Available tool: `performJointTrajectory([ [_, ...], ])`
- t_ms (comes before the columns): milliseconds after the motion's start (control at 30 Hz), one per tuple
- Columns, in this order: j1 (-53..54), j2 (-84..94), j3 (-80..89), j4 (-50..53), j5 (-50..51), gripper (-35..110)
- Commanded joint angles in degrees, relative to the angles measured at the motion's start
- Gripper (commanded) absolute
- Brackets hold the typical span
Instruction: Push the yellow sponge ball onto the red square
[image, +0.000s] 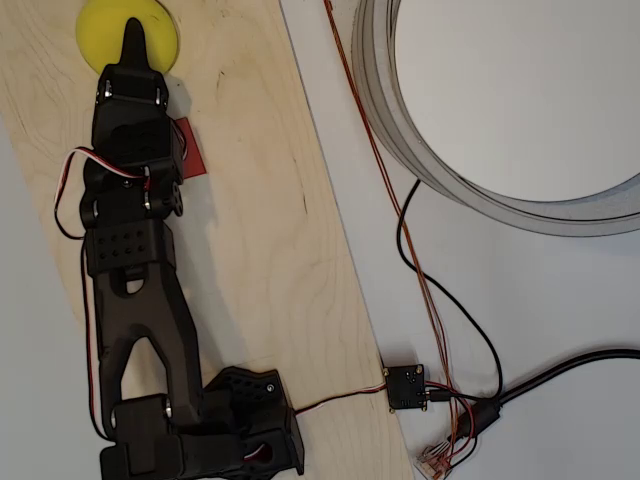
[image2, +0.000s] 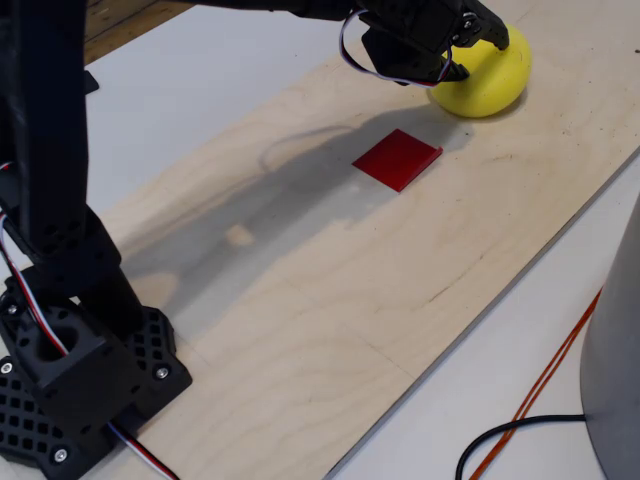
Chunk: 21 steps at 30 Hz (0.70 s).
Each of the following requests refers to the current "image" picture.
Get black controller board box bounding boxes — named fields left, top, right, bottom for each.
left=382, top=363, right=434, bottom=414

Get yellow round sponge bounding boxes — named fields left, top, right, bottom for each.
left=74, top=0, right=181, bottom=75

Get red square block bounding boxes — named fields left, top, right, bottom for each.
left=172, top=118, right=208, bottom=180

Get light plywood board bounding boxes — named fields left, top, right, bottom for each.
left=0, top=0, right=416, bottom=480

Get short black plug cable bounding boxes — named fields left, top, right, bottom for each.
left=428, top=391, right=501, bottom=405

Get looped gripper servo cable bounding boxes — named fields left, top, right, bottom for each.
left=53, top=145, right=152, bottom=241

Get thin black lamp cable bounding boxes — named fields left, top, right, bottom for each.
left=396, top=179, right=504, bottom=401

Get clear wire connector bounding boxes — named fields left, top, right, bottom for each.
left=413, top=442, right=454, bottom=480

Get thin black red arm cable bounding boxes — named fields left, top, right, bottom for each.
left=80, top=239, right=109, bottom=437

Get thick black cable with ferrite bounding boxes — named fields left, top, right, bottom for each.
left=449, top=348, right=640, bottom=446

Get grey round lamp shade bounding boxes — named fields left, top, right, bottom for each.
left=351, top=0, right=640, bottom=238

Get white red black servo cable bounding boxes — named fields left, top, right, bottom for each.
left=293, top=382, right=389, bottom=416

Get thin orange wire pair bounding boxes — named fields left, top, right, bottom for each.
left=323, top=0, right=464, bottom=464

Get servo cable in base hole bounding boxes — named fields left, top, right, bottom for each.
left=244, top=442, right=272, bottom=464

